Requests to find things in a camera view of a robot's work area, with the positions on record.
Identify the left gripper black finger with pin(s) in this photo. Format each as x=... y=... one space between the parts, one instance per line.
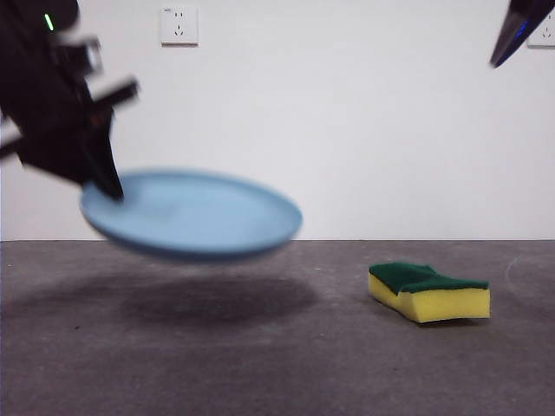
x=104 y=160

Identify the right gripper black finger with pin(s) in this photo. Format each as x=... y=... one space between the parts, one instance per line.
x=516 y=26

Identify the blue round plate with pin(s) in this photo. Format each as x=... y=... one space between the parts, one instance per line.
x=195 y=221

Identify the yellow sponge with green scourer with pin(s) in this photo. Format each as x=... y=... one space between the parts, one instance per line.
x=442 y=305

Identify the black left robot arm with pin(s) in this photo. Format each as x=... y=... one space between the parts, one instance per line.
x=39 y=95

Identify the white wall socket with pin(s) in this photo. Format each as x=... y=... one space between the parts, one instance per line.
x=547 y=37
x=179 y=26

